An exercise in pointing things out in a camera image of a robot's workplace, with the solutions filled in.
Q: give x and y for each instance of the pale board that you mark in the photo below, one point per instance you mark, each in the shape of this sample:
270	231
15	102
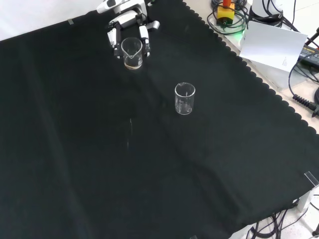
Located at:
271	44

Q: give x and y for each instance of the white bench bracket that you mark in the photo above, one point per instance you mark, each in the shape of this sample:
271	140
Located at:
305	200

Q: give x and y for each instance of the black power adapter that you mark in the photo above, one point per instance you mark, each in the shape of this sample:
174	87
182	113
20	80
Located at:
310	53

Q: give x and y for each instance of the clear tape strip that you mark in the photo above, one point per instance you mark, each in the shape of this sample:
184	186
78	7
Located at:
311	178

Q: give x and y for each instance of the black tripod leg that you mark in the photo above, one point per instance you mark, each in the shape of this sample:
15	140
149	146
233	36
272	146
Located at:
312	38

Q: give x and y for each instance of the clear glass beaker with spout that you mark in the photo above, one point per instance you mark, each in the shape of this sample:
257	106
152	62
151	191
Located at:
132	61

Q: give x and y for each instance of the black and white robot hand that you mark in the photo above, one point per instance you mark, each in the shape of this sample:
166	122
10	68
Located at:
127	19

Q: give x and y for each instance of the yellow stop button box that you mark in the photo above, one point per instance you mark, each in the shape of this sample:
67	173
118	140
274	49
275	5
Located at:
225	13

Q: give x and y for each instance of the black bench cloth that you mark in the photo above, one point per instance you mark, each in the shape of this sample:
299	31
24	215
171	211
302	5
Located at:
99	149

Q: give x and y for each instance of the grey tape strip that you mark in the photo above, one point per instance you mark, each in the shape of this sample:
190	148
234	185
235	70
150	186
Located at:
70	22

